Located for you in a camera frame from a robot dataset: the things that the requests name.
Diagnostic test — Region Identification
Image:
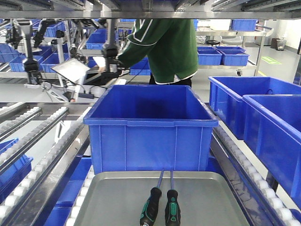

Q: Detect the green black screwdriver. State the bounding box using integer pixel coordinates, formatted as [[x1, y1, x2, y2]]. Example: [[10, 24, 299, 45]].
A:
[[140, 169, 164, 226], [165, 171, 181, 226]]

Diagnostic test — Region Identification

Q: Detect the blue bin right front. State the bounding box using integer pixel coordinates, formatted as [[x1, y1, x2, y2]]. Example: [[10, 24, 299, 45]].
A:
[[243, 95, 301, 204]]

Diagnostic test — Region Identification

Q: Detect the person in green sweater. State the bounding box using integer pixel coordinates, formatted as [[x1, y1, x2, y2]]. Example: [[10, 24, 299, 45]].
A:
[[97, 18, 199, 85]]

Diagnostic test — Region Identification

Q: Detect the blue bin right rear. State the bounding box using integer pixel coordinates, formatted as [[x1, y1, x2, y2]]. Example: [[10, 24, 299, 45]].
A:
[[208, 76, 301, 140]]

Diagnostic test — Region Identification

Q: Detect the blue bin on rollers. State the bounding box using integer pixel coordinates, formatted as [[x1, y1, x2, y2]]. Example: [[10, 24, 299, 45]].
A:
[[83, 85, 218, 173]]

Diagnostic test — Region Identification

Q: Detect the large metal tray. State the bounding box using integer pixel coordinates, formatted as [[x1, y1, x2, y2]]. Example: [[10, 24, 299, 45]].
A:
[[75, 171, 248, 226]]

